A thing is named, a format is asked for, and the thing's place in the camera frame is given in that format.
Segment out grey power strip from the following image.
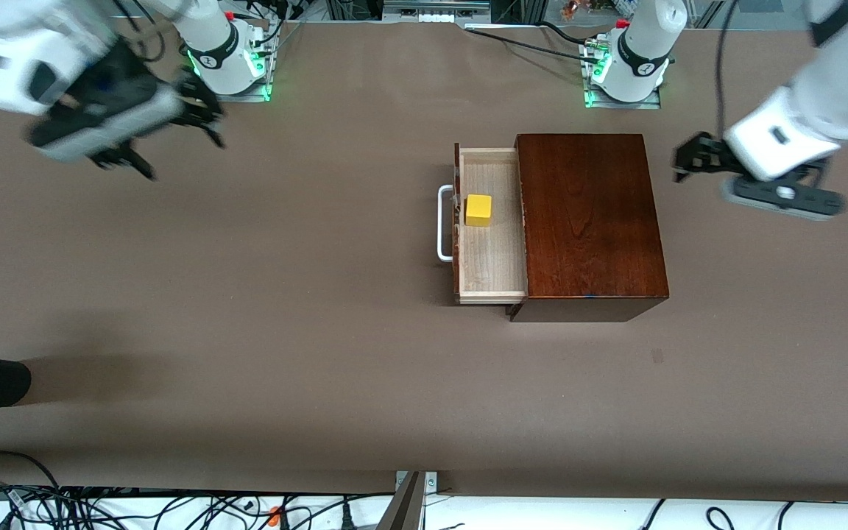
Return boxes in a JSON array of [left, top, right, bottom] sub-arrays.
[[383, 0, 492, 24]]

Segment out grey metal pole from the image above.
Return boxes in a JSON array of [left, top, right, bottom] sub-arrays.
[[377, 473, 426, 530]]

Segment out wooden drawer with white handle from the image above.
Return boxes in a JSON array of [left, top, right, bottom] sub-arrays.
[[437, 143, 529, 305]]

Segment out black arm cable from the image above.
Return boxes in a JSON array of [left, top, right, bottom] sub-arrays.
[[714, 0, 740, 141]]

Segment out dark brown wooden cabinet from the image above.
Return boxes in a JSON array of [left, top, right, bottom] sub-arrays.
[[506, 133, 670, 323]]

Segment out small metal bracket plate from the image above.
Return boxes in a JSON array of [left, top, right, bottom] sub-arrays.
[[395, 470, 439, 495]]

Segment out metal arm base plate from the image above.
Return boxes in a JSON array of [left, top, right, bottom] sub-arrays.
[[584, 44, 662, 110], [196, 70, 272, 103]]

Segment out white ledge board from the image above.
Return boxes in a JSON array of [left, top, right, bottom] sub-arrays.
[[0, 492, 848, 530]]

